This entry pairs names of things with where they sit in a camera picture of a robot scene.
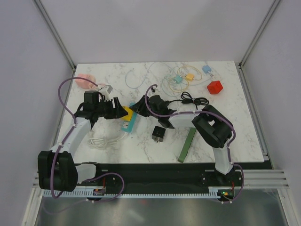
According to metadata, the teal power strip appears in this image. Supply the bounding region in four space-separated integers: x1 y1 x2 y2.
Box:
121 102 137 133

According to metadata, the white adapter plug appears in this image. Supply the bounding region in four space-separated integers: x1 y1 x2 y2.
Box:
210 73 221 81

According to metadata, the yellow cube power socket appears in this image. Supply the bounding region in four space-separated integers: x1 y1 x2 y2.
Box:
121 106 134 121

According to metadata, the teal charger plug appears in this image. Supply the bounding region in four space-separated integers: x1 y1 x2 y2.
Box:
172 75 183 84

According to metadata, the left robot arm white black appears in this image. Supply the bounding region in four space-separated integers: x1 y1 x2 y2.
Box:
38 92 128 192

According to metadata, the pink cube power socket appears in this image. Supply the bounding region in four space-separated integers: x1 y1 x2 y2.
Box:
75 73 96 89

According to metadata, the red cube power socket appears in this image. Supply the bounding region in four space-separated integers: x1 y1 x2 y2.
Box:
207 81 223 95

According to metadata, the green power strip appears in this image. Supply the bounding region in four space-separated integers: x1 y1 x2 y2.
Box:
178 128 197 163

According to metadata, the blue charging cable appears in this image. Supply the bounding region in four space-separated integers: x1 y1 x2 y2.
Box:
124 61 214 89

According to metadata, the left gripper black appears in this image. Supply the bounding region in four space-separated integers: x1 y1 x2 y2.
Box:
94 97 127 119

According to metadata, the white slotted cable duct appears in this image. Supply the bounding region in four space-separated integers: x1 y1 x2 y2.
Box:
42 187 236 198

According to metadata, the black power cord with plug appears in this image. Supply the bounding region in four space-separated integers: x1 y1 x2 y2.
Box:
166 91 210 111

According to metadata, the black cube power socket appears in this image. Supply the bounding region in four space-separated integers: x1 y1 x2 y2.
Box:
151 126 166 142

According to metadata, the blue charger plug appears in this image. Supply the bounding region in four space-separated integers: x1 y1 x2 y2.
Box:
202 65 212 74

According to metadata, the yellow charger plug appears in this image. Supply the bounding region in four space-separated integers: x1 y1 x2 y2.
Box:
185 73 194 81

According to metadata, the yellow charging cable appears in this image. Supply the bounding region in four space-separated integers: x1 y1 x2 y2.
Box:
169 66 204 94

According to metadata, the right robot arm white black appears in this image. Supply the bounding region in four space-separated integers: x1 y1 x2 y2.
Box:
130 95 236 186

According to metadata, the white coiled power cord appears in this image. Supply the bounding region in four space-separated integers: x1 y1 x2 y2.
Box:
87 131 127 149

